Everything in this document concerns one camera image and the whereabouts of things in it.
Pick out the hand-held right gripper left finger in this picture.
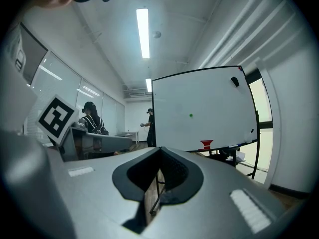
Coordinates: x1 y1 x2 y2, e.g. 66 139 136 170
46 146 162 239

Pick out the ceiling air vent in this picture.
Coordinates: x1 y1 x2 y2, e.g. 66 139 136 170
123 89 147 99

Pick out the black whiteboard stand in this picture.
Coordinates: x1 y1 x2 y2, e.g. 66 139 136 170
208 110 261 180

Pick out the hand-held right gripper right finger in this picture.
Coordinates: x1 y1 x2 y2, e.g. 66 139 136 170
139 146 287 239

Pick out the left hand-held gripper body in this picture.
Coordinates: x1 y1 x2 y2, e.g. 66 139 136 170
0 94 80 239

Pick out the grey curved desk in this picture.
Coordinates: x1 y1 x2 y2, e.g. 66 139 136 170
70 125 133 160

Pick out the white whiteboard black frame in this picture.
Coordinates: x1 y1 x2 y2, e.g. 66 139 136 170
151 65 260 152

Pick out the long ceiling light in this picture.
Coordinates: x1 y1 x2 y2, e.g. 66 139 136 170
136 8 151 59

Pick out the small white table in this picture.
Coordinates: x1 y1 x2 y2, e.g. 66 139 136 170
115 130 139 145

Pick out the red block-shaped magnet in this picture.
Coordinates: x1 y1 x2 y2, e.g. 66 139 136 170
198 139 214 151

